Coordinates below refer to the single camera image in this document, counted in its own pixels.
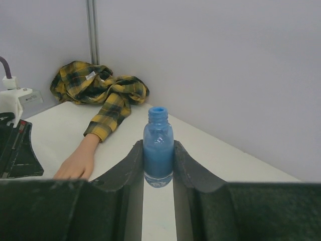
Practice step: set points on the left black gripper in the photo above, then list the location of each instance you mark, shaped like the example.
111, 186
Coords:
17, 156

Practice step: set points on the blue nail polish bottle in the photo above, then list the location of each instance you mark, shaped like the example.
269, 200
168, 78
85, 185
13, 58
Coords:
158, 148

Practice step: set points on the yellow plaid shirt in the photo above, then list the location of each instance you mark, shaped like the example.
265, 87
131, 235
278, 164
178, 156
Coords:
84, 83

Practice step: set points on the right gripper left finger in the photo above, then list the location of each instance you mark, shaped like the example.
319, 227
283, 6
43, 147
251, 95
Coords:
107, 208

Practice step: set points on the mannequin hand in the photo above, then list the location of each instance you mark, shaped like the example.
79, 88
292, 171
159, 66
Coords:
80, 163

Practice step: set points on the left aluminium frame post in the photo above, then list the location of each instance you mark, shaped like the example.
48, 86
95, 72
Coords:
92, 31

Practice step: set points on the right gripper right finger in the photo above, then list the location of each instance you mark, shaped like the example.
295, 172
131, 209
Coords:
210, 208

